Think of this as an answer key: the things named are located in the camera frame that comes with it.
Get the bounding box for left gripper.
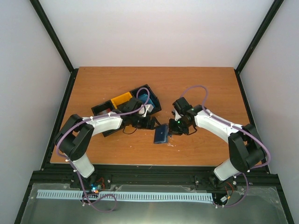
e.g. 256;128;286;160
131;114;161;130

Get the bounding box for blue leather card holder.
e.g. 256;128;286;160
154;124;169;144

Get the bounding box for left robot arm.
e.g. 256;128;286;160
55;97;155;188

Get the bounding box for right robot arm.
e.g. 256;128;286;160
169;97;267;182

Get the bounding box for blue card stack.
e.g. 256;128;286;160
138;94;156;108

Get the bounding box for black bin with blue cards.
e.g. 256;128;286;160
130;84;162;115

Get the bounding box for red white card stack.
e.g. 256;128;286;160
99;108;111;115

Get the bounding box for black bin with red cards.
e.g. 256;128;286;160
91;100;118;137

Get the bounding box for yellow middle bin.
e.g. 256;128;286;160
111;92;133;109

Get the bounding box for left controller board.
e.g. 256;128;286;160
91;177;105;193

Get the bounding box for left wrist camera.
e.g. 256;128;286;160
138;104;154;117

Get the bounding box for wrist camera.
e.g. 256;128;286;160
171;109;181;121
138;104;154;117

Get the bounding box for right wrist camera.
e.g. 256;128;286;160
171;109;181;121

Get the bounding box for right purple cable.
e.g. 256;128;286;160
181;84;272;173

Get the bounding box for right connector wires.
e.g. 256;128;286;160
219;184;235;203

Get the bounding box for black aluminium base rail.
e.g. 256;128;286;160
29;164;282;193

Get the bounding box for light blue cable duct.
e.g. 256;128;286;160
36;189;213;203

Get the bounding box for left black frame post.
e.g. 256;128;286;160
29;0;76;73

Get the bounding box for black frame post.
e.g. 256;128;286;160
29;0;76;73
235;0;285;73

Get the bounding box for right black frame post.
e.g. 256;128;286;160
235;0;285;73

